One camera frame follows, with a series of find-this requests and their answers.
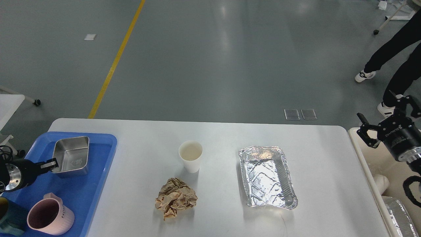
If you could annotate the white wheeled cart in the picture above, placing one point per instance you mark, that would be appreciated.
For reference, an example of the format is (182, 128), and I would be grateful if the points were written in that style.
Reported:
(405, 10)

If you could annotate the person in black trousers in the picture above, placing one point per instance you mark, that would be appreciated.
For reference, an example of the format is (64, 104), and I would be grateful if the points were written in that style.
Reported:
(406, 74)

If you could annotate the white paper cup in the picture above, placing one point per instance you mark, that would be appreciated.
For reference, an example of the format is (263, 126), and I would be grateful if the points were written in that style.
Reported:
(190, 153)

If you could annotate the right clear floor plate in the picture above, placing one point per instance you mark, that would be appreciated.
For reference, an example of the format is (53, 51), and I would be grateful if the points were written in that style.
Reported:
(308, 114)

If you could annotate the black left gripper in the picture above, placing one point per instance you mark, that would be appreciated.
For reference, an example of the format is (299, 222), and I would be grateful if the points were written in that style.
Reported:
(24, 172)

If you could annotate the crumpled brown paper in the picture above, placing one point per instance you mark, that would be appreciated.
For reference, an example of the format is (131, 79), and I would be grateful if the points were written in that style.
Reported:
(174, 196)

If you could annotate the stainless steel rectangular container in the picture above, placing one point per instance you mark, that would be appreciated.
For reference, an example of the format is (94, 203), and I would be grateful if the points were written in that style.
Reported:
(72, 157)

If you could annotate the blue plastic tray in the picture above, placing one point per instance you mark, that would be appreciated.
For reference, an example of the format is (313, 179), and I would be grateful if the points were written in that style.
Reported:
(80, 194)

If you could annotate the white object in bin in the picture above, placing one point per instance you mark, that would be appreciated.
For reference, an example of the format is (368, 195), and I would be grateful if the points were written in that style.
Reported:
(382, 183)

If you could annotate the pink ribbed mug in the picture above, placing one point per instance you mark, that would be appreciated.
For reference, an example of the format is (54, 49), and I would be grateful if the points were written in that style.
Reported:
(50, 216)

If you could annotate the white side table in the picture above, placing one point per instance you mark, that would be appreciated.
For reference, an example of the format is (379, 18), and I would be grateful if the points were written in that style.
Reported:
(10, 102)

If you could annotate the beige plastic bin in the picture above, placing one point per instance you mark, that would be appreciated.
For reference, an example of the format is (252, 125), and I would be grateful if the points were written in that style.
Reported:
(380, 161)

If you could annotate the left clear floor plate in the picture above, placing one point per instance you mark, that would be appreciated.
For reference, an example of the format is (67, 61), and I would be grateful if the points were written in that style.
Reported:
(292, 114)

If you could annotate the teal yellow cup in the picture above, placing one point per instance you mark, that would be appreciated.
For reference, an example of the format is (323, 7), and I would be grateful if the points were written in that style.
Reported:
(13, 218)

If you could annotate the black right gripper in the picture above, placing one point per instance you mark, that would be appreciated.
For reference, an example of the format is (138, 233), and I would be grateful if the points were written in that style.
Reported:
(401, 140)

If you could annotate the foil tray in bin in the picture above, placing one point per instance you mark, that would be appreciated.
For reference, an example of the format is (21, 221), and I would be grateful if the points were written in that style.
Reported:
(400, 217)

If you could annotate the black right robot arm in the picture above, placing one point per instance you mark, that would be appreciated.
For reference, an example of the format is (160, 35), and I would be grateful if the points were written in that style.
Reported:
(369, 134)

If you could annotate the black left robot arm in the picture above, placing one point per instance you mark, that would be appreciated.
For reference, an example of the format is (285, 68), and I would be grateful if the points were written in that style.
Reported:
(6, 156)

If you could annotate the clear floor plate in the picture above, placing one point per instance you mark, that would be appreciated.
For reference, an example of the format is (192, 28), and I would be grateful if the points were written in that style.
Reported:
(292, 114)
(308, 114)

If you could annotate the white floor sticker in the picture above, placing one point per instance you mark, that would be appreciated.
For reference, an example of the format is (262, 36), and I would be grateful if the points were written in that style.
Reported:
(90, 37)

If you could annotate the aluminium foil tray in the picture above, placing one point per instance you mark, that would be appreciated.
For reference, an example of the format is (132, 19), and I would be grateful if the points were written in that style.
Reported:
(266, 177)

